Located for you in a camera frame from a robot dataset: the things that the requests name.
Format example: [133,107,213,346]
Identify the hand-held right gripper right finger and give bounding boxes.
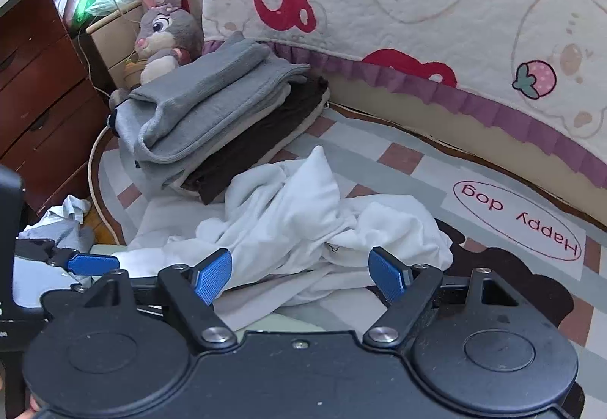
[363,246,521,348]

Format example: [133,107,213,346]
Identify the light grey folded garment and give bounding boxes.
[110,61,311,187]

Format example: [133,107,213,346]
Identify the dark brown folded garment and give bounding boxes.
[182,75,330,206]

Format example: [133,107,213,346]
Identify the cream folded garment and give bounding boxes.
[294,89,333,138]

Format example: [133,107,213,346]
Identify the grey rabbit plush toy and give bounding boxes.
[109,6,204,109]

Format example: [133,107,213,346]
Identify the light green cloth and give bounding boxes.
[88,241,361,334]

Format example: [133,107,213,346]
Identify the white cable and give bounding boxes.
[88,120,126,244]

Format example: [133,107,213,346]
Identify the dark grey folded garment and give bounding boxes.
[128,31,273,152]

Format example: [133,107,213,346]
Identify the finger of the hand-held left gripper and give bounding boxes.
[19,238,121,275]

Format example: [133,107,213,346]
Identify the crumpled grey white garment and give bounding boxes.
[19,194,96,292]

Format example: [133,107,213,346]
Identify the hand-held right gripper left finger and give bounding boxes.
[84,248,238,351]

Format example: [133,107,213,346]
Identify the beige folded garment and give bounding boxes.
[164,82,292,187]

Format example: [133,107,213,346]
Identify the brown wooden dresser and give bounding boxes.
[0,0,112,216]

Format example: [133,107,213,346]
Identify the checkered floor mat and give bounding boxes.
[90,101,607,419]

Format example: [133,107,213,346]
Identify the beige nightstand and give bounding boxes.
[85,0,148,90]

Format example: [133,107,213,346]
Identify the white sweatshirt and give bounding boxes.
[114,146,453,330]

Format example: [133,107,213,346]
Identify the beige bed mattress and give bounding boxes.
[327,73,607,228]

